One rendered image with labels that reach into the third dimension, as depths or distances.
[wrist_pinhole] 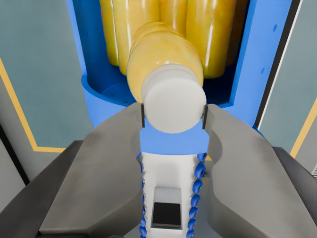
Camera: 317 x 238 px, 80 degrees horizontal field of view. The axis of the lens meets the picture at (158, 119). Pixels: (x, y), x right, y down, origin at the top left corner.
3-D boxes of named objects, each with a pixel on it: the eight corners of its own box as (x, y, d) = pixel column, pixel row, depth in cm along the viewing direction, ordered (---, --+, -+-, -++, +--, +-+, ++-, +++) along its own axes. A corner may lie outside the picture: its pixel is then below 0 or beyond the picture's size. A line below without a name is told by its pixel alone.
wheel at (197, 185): (191, 193, 65) (196, 197, 64) (192, 184, 63) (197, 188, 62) (198, 185, 68) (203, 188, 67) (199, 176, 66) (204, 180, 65)
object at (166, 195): (154, 191, 73) (150, 232, 60) (154, 183, 71) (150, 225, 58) (180, 192, 73) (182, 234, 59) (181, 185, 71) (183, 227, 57)
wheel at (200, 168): (193, 178, 62) (198, 182, 60) (194, 168, 59) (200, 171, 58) (200, 170, 64) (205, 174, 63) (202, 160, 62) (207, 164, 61)
